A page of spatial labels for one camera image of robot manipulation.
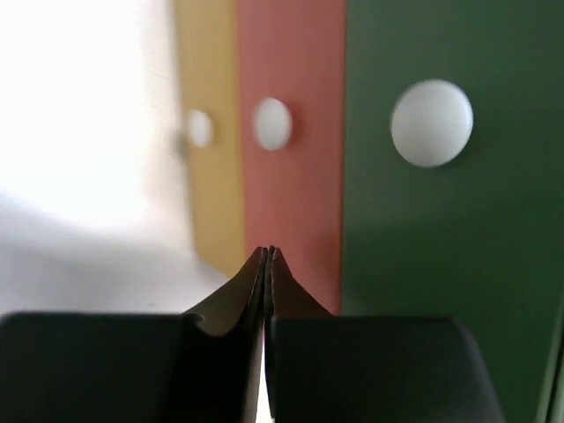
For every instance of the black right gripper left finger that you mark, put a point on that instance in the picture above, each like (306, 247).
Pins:
(221, 350)

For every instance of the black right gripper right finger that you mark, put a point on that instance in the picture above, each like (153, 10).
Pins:
(290, 314)

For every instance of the red drawer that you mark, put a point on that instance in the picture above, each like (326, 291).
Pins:
(294, 53)

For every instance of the yellow bottom drawer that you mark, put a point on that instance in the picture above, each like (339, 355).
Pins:
(208, 65)

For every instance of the green top drawer box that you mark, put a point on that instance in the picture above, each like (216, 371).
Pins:
(481, 237)

